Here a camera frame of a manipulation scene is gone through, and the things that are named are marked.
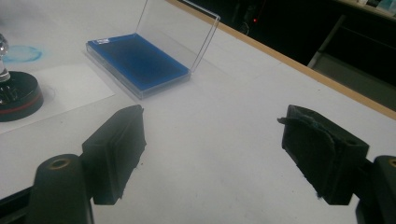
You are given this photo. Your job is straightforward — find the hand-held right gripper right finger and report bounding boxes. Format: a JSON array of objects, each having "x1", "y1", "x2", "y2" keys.
[{"x1": 276, "y1": 104, "x2": 371, "y2": 206}]

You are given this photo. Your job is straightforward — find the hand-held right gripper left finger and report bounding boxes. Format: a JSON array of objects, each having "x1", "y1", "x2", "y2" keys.
[{"x1": 81, "y1": 104, "x2": 148, "y2": 206}]

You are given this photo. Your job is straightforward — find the white paper sheet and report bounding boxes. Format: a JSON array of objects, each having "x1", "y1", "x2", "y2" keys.
[{"x1": 0, "y1": 63, "x2": 116, "y2": 134}]

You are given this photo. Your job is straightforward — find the blue ink pad clear case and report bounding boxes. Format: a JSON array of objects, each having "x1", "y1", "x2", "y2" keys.
[{"x1": 85, "y1": 0, "x2": 221, "y2": 101}]

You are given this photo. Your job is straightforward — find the large white table covering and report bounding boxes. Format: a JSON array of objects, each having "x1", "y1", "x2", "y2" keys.
[{"x1": 0, "y1": 0, "x2": 396, "y2": 224}]

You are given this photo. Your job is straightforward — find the small clear blue object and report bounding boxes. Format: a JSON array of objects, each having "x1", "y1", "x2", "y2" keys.
[{"x1": 3, "y1": 45, "x2": 44, "y2": 64}]

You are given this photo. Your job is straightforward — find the white frame desk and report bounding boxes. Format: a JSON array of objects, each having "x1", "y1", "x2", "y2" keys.
[{"x1": 306, "y1": 0, "x2": 396, "y2": 111}]

